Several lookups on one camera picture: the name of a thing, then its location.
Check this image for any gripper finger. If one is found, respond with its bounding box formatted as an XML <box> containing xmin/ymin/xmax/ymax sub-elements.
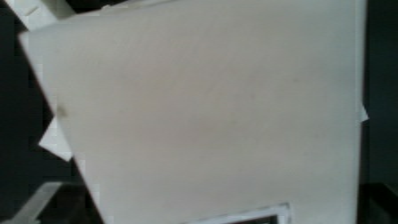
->
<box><xmin>361</xmin><ymin>183</ymin><xmax>398</xmax><ymax>224</ymax></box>

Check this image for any white cabinet top block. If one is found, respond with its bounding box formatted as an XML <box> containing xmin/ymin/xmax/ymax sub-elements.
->
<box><xmin>20</xmin><ymin>0</ymin><xmax>366</xmax><ymax>224</ymax></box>

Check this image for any white cabinet body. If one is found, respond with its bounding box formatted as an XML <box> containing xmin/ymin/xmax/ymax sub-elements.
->
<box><xmin>39</xmin><ymin>118</ymin><xmax>73</xmax><ymax>162</ymax></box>

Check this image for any white U-shaped fence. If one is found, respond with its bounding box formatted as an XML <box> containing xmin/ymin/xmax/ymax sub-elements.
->
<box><xmin>11</xmin><ymin>182</ymin><xmax>62</xmax><ymax>224</ymax></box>

